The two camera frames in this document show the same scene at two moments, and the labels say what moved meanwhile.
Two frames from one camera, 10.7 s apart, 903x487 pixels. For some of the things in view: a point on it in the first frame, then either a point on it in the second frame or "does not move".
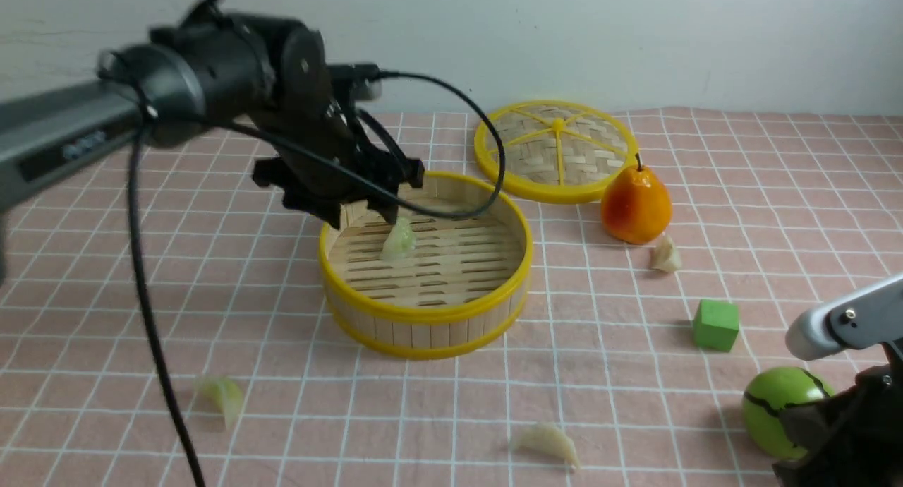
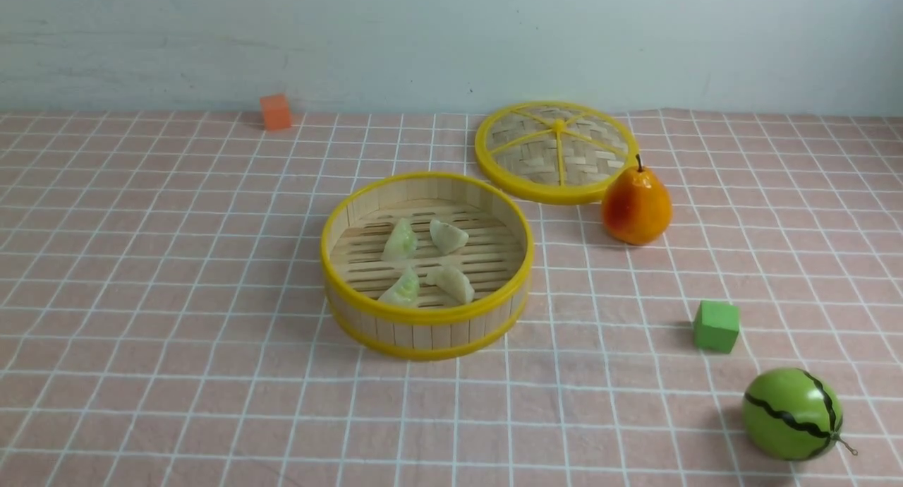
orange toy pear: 635,207 does not move
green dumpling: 225,394 to 404,291
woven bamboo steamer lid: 556,151 does not move
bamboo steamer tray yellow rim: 450,278 does not move
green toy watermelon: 770,391 does not move
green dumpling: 401,242 does not move
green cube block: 716,325 does not move
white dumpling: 667,258 to 446,238
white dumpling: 549,437 to 452,282
